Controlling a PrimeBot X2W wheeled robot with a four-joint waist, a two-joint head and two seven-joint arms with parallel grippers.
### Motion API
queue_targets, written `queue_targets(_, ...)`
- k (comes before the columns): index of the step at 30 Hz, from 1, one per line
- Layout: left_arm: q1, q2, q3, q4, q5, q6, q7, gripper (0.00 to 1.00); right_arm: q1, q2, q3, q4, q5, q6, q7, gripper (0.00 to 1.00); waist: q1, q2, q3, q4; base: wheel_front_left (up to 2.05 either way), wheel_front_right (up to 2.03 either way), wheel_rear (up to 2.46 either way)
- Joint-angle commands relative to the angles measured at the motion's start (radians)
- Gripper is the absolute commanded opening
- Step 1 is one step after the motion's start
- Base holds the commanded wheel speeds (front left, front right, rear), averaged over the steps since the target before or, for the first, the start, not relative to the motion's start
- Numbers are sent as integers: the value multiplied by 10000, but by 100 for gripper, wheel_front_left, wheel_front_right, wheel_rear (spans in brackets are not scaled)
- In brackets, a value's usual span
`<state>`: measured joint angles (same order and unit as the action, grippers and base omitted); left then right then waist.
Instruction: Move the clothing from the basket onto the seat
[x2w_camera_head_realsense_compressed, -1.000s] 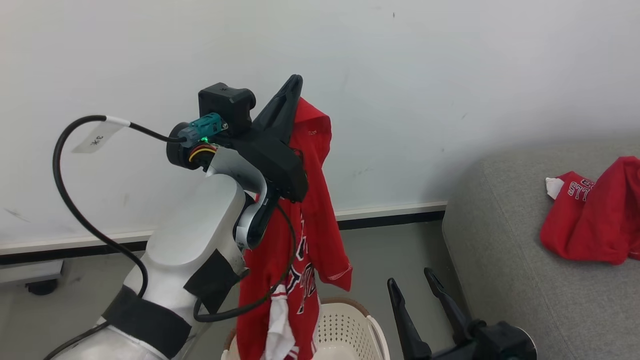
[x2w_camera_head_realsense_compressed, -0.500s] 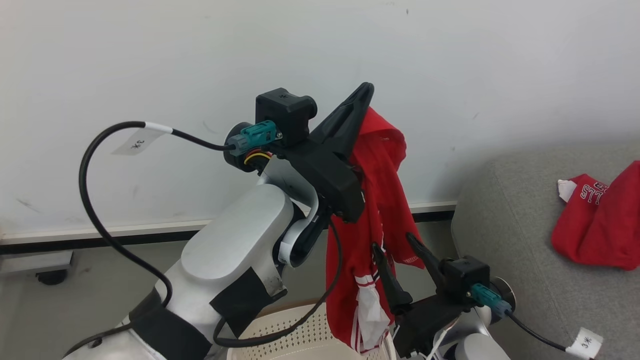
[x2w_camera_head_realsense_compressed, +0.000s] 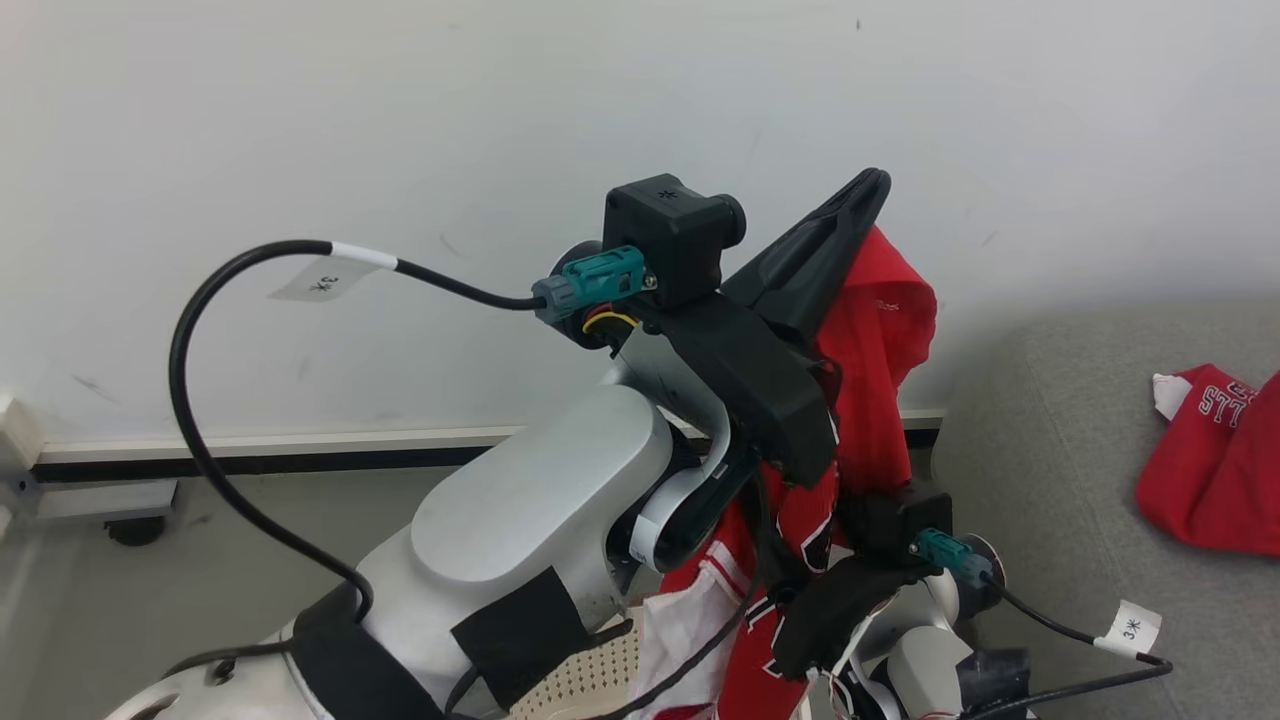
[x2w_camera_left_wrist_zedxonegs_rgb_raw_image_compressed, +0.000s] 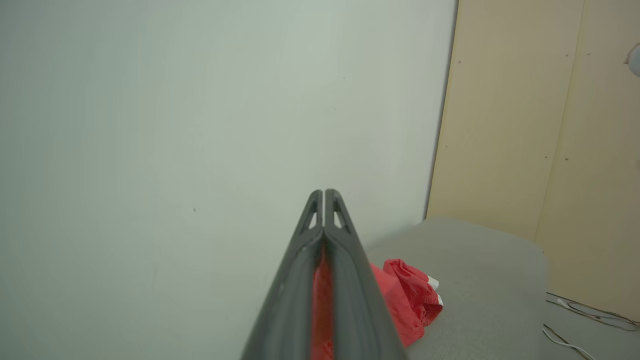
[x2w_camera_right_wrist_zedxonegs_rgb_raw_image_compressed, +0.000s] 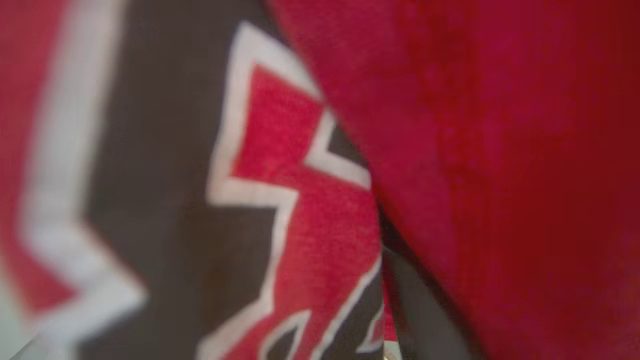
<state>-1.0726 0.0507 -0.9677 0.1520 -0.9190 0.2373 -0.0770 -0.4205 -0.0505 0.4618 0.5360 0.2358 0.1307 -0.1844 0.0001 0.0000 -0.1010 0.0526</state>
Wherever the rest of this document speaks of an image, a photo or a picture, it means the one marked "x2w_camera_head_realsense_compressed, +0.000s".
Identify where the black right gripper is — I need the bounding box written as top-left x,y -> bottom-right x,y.
772,558 -> 936,681

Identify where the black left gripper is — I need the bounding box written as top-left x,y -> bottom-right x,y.
640,168 -> 892,489

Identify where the red white black jersey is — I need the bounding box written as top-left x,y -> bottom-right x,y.
630,225 -> 941,720

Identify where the red jersey with white lettering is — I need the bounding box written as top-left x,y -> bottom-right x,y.
1135,363 -> 1280,557

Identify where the light grey fabric sofa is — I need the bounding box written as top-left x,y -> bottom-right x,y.
930,300 -> 1280,720

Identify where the white perforated laundry basket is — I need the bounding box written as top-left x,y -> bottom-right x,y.
505,600 -> 646,720

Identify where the white and black baseboard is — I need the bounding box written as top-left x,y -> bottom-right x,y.
35,405 -> 946,471

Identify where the grey cart with caster wheel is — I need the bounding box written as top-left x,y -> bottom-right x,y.
0,478 -> 181,547

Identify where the thin black cable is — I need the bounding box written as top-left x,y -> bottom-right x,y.
585,465 -> 791,720

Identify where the black cable with teal connector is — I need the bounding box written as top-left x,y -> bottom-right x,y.
912,528 -> 1173,720
168,238 -> 646,626

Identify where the white paper cable tag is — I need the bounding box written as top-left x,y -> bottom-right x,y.
1095,600 -> 1163,656
268,242 -> 399,303

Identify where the white plastic wall fixture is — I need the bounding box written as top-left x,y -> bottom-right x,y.
0,395 -> 46,471

